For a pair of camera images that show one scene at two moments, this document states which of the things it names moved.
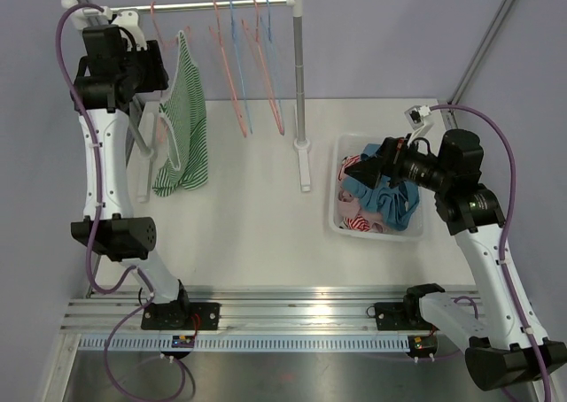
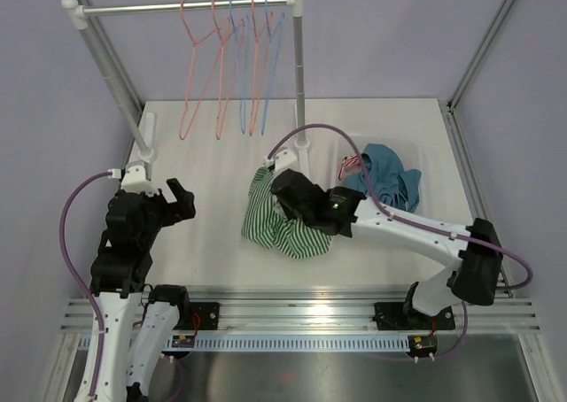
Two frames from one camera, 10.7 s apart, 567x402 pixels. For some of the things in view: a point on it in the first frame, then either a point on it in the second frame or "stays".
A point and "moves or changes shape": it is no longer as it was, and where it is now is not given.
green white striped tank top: x=185 y=114 to x=265 y=222
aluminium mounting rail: x=241 y=313 stays
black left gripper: x=158 y=77 to x=182 y=207
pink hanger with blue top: x=228 y=76 moves or changes shape
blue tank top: x=392 y=204 stays
